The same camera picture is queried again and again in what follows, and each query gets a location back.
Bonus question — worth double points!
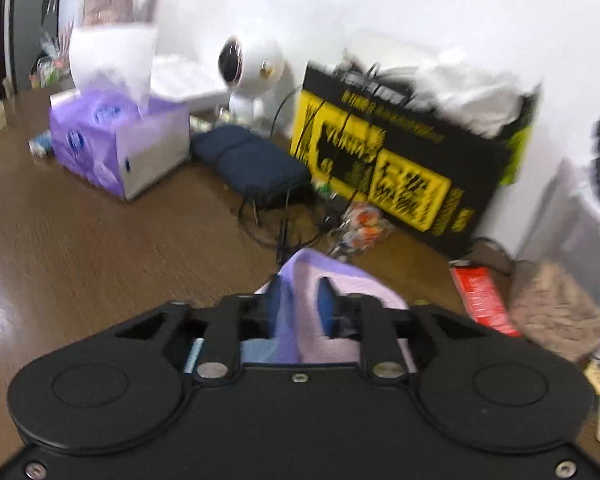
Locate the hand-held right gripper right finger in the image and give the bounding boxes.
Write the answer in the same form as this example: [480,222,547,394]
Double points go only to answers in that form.
[317,276,488,386]

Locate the black yellow cardboard box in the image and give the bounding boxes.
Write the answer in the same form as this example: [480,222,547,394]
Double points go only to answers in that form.
[289,60,540,261]

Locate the black earphone cable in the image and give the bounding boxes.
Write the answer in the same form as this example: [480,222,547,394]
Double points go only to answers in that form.
[236,85,333,263]

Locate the purple tissue box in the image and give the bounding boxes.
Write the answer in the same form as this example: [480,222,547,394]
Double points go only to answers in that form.
[49,89,191,202]

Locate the white round security camera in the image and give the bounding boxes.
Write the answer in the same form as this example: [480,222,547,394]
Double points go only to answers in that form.
[217,35,287,124]

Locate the navy blue pouch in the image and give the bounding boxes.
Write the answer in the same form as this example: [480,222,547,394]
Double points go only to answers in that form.
[190,125,312,209]

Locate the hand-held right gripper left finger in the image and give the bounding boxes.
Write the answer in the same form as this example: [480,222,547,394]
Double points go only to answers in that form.
[114,275,287,386]

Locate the crumpled white plastic bag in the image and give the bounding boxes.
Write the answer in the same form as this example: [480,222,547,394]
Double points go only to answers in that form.
[344,42,527,139]

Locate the red packet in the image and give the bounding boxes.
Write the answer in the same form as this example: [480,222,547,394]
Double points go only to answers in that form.
[449,264,522,339]

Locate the orange candy wrappers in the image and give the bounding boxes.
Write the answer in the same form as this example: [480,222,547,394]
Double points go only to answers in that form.
[329,201,394,262]

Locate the clear container of seeds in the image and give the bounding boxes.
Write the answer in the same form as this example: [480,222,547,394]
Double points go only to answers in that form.
[509,157,600,362]

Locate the small blue wrapped item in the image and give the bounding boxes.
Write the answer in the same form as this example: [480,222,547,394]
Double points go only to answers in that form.
[28,129,57,159]

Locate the pastel pink blue garment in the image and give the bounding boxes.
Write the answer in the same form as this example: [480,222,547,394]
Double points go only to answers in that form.
[185,247,416,367]

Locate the white tissue sheet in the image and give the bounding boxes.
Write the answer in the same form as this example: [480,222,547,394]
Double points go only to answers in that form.
[68,26,160,112]

